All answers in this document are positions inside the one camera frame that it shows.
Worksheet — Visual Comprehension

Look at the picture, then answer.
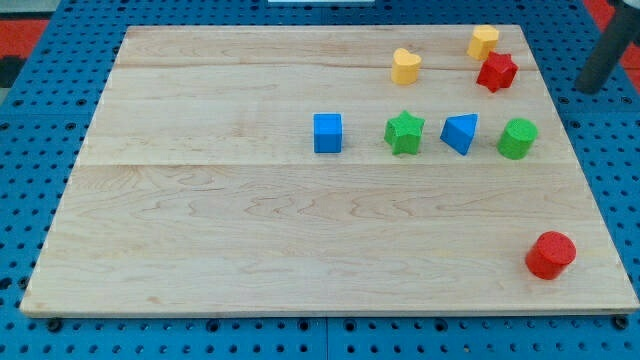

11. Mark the yellow heart block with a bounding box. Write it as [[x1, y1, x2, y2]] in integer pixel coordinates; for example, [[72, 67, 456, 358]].
[[391, 48, 422, 85]]

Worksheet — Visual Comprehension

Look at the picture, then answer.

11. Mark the yellow hexagon block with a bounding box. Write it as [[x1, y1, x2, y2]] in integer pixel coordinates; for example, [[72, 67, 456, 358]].
[[466, 25, 500, 60]]

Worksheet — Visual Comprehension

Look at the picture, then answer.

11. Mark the blue cube block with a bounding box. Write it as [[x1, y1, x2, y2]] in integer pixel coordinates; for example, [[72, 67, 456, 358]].
[[313, 113, 343, 153]]

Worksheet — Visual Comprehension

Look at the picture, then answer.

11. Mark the green star block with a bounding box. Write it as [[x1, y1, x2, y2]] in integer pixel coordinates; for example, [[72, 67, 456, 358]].
[[384, 110, 425, 155]]

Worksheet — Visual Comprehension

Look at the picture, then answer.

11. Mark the wooden board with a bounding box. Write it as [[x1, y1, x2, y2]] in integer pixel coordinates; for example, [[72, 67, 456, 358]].
[[20, 25, 639, 318]]

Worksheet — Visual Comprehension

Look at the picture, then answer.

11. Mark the blue triangle block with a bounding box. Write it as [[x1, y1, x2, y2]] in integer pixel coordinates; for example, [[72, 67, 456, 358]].
[[440, 113, 479, 156]]

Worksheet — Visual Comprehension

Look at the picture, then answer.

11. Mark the green cylinder block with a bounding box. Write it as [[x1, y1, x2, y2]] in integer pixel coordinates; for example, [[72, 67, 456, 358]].
[[497, 118, 538, 160]]

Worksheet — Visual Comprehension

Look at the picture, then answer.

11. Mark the red star block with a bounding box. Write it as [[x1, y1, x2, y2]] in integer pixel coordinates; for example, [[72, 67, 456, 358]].
[[476, 51, 519, 93]]

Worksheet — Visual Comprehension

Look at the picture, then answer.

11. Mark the red cylinder block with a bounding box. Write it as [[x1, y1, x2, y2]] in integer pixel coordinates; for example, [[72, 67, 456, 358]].
[[525, 231, 577, 280]]

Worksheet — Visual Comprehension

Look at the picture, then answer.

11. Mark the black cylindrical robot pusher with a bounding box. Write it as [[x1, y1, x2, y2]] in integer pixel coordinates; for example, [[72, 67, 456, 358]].
[[574, 0, 639, 95]]

